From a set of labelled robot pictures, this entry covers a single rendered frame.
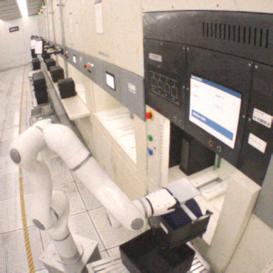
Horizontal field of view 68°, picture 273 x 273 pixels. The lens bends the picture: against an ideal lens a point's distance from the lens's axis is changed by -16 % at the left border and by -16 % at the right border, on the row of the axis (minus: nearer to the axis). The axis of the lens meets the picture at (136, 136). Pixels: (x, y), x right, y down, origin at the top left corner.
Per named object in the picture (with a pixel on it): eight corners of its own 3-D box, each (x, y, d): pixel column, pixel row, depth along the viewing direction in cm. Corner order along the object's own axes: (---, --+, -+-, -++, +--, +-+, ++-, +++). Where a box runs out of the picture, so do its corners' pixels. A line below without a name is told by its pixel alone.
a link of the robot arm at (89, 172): (96, 155, 69) (153, 222, 76) (87, 151, 84) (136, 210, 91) (74, 174, 67) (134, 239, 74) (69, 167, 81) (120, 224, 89)
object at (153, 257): (160, 239, 127) (161, 221, 119) (192, 267, 107) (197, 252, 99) (120, 261, 114) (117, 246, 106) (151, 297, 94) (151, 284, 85)
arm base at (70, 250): (47, 257, 115) (36, 238, 106) (62, 234, 130) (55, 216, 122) (74, 269, 109) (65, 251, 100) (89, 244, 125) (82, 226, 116)
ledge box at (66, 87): (57, 94, 365) (55, 79, 352) (74, 91, 374) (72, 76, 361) (60, 99, 340) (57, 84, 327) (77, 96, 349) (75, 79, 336)
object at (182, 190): (146, 226, 114) (146, 180, 98) (179, 212, 121) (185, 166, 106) (169, 259, 94) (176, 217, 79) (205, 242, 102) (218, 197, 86)
